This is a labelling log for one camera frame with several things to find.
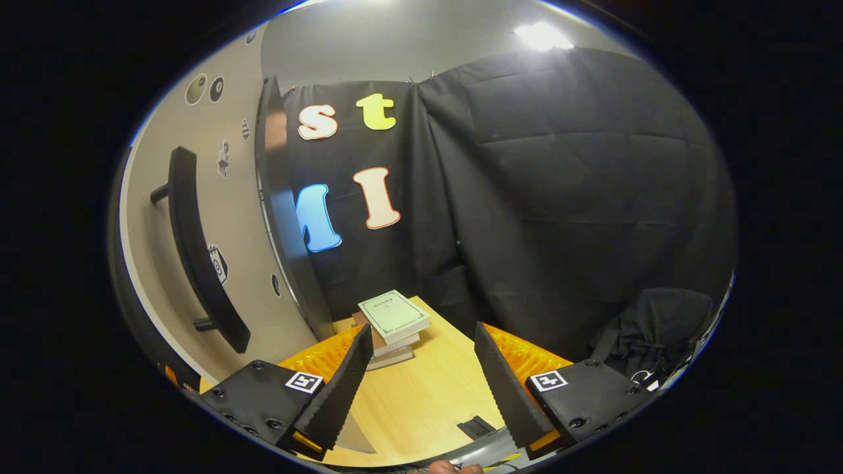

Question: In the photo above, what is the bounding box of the ceiling light panel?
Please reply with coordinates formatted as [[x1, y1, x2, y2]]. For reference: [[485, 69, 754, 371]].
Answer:
[[512, 21, 575, 52]]

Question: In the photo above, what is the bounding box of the black cabinet door handle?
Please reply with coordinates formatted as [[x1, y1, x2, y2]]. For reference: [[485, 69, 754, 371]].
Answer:
[[150, 146, 252, 354]]

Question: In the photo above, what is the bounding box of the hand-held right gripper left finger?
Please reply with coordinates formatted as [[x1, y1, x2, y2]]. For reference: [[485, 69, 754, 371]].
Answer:
[[198, 324, 375, 461]]

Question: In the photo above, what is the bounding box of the brown book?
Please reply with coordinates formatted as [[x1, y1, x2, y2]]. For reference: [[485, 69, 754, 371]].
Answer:
[[351, 311, 422, 359]]

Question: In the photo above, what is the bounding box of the small black rectangular plate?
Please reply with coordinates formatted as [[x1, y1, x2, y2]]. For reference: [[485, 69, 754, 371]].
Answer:
[[458, 416, 496, 440]]

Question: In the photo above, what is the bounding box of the pale green book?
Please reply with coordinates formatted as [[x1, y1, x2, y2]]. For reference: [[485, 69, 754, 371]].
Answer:
[[358, 290, 432, 345]]

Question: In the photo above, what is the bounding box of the black backdrop cloth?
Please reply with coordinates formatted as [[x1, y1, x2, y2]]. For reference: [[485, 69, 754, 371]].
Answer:
[[282, 47, 738, 364]]

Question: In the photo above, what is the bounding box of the black bag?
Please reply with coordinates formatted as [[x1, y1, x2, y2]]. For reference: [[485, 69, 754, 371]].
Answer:
[[589, 288, 716, 389]]

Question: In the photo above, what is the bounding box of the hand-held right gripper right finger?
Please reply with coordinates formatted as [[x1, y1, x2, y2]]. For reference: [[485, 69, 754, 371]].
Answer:
[[473, 323, 661, 461]]

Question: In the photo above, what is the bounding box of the beige cabinet door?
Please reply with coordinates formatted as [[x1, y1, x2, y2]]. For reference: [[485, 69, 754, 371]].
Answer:
[[109, 25, 318, 390]]

